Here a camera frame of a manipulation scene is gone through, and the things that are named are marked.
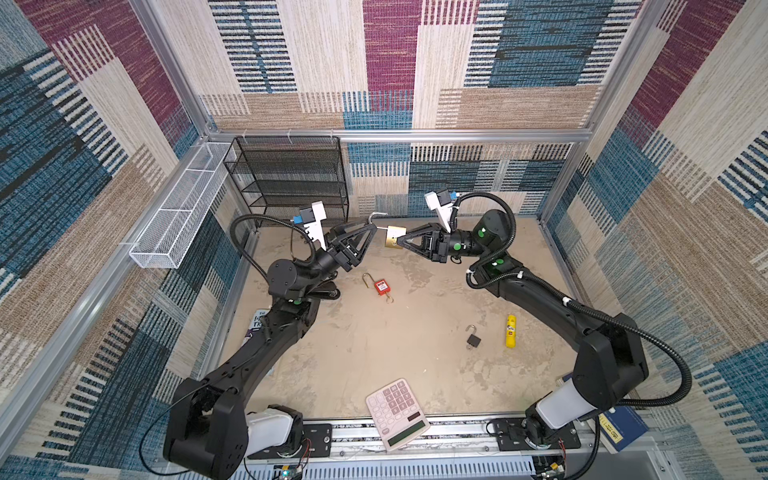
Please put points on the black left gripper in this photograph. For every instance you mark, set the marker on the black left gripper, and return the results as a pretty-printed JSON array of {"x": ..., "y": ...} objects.
[{"x": 335, "y": 246}]

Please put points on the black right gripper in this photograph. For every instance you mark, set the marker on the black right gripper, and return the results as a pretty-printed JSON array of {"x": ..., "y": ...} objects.
[{"x": 437, "y": 242}]

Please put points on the brass padlock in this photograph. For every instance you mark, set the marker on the brass padlock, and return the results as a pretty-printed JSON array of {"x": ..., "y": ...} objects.
[{"x": 392, "y": 232}]

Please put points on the red safety padlock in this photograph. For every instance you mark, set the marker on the red safety padlock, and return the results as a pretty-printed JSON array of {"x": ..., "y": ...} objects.
[{"x": 381, "y": 286}]

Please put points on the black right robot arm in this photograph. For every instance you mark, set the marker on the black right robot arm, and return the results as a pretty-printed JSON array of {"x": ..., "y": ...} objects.
[{"x": 610, "y": 358}]

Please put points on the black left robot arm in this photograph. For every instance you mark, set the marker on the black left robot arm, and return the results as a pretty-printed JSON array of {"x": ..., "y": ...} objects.
[{"x": 207, "y": 430}]

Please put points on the black stapler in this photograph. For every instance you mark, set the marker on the black stapler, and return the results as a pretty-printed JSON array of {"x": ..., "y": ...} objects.
[{"x": 327, "y": 292}]

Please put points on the small black padlock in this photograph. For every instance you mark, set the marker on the small black padlock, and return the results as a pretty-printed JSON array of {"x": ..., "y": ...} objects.
[{"x": 473, "y": 341}]

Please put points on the treehouse paperback book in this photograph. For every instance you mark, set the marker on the treehouse paperback book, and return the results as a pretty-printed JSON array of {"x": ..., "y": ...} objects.
[{"x": 257, "y": 328}]

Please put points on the pink calculator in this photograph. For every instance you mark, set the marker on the pink calculator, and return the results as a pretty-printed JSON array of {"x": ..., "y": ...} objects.
[{"x": 396, "y": 414}]

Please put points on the dark blue hardcover book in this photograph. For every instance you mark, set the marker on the dark blue hardcover book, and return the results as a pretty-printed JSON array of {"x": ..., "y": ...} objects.
[{"x": 620, "y": 427}]

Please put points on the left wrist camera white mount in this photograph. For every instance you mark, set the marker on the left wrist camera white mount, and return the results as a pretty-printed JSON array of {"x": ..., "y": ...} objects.
[{"x": 309, "y": 220}]

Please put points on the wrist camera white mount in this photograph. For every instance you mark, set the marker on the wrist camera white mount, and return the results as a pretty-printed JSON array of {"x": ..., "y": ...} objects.
[
  {"x": 442, "y": 203},
  {"x": 309, "y": 220}
]

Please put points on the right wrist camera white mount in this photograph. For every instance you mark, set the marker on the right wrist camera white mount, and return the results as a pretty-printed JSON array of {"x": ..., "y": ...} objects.
[{"x": 442, "y": 203}]

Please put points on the black wire shelf rack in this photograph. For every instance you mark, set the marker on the black wire shelf rack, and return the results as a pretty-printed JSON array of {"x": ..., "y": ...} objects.
[{"x": 279, "y": 176}]

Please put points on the white wire mesh basket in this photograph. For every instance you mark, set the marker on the white wire mesh basket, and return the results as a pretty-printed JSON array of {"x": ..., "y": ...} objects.
[{"x": 165, "y": 241}]

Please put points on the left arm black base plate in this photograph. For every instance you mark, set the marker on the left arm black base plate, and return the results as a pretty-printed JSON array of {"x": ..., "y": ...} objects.
[{"x": 318, "y": 436}]

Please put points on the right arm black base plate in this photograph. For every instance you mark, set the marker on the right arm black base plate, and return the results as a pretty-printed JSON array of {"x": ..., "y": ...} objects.
[{"x": 511, "y": 434}]

